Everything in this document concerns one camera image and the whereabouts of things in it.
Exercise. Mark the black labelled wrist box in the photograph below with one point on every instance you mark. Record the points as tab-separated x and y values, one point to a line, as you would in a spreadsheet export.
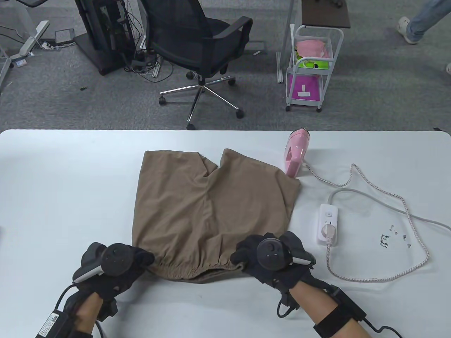
49	325

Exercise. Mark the white metal frame leg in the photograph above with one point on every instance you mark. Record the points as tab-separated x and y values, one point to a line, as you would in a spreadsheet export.
286	35

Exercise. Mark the green plastic item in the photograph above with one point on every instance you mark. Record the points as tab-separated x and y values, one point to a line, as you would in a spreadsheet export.
312	64

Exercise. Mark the white table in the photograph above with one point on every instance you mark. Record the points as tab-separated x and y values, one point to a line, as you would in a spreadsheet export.
70	176

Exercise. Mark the white rolling cart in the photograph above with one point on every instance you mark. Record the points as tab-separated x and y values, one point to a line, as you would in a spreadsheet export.
326	81

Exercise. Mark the person's right hand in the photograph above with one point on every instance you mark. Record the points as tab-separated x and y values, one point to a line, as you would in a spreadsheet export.
246	253

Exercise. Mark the black plain wrist box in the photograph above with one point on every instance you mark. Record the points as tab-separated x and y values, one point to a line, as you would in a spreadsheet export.
347	302

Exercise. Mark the black left hand tracker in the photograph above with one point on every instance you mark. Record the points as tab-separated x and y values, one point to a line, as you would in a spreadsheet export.
118	260

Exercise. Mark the black equipment tower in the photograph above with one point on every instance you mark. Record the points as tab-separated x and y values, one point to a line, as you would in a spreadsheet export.
105	35

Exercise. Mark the dark brown desk top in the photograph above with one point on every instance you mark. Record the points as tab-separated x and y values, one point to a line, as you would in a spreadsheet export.
324	12

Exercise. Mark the black hand tracker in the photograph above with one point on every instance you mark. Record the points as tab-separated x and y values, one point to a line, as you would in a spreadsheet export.
271	251
118	260

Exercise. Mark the magenta box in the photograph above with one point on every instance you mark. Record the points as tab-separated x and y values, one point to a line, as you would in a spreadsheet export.
303	86

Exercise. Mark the person's left hand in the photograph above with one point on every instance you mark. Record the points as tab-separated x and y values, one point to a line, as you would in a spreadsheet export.
142	257

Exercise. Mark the person's left forearm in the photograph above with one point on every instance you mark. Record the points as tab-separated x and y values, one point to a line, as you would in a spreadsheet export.
88	313

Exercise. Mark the black office chair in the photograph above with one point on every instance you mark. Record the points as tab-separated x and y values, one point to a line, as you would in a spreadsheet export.
190	31

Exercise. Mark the pink cloth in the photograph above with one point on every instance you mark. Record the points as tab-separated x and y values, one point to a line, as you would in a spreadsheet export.
310	47

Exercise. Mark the grey flat box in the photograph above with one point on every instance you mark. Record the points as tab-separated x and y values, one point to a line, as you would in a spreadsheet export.
64	36

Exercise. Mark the pink electric iron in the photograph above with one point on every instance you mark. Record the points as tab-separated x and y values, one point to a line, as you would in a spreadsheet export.
296	155

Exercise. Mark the white desk foot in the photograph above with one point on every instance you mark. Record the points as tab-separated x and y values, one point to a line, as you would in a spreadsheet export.
33	37

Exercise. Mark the black right hand tracker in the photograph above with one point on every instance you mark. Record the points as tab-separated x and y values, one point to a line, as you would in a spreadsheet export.
271	251

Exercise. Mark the white floor power strip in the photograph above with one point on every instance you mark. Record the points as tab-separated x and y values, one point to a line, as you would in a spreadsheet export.
47	45

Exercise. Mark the brown shorts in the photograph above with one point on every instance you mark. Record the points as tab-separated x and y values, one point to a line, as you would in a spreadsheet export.
211	211

